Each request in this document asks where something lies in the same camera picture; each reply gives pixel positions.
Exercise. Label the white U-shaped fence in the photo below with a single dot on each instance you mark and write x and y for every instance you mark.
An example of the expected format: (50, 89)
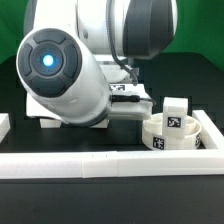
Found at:
(207, 161)

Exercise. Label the white round stool seat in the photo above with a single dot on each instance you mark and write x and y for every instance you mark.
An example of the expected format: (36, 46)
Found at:
(153, 138)

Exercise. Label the white marker sheet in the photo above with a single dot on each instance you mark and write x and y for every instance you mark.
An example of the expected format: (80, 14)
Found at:
(128, 93)

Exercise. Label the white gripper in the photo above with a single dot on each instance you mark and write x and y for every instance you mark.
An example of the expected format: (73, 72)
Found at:
(131, 111)

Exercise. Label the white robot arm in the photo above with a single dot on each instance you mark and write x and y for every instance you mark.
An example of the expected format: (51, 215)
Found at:
(75, 58)

